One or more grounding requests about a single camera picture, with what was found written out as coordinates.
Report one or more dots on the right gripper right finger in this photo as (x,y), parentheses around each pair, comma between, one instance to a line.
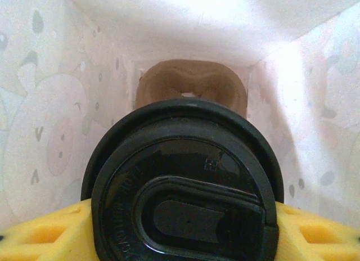
(317,233)

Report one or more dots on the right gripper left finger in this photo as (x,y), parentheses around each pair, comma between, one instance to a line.
(42,233)

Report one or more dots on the black plastic cup lid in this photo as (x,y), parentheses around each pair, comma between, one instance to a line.
(182,188)

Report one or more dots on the brown pulp cup carrier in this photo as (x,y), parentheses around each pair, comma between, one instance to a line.
(191,81)

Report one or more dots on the white printed paper bag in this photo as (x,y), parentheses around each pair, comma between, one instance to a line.
(56,103)

